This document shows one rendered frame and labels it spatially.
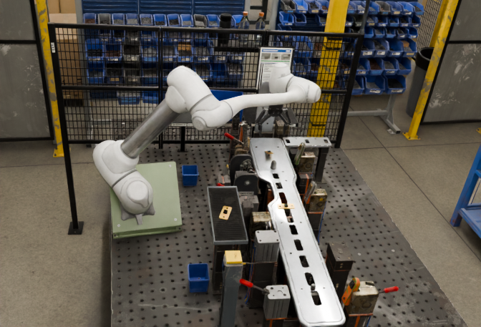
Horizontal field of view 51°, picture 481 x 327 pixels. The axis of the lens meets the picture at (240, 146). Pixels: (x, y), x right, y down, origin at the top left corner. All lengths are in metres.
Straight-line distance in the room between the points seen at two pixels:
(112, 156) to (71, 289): 1.24
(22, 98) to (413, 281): 3.32
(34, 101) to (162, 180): 2.04
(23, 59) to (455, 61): 3.93
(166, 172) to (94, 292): 1.05
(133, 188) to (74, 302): 1.16
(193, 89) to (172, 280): 0.94
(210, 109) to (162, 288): 0.89
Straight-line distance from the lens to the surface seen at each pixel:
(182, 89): 2.21
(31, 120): 4.64
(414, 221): 4.35
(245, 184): 2.40
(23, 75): 4.44
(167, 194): 2.76
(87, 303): 3.40
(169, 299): 2.44
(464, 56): 5.41
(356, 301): 2.12
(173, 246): 2.68
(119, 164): 2.51
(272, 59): 3.20
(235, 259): 1.97
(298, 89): 2.51
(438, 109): 5.56
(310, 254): 2.28
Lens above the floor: 2.54
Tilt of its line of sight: 32 degrees down
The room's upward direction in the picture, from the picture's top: 5 degrees clockwise
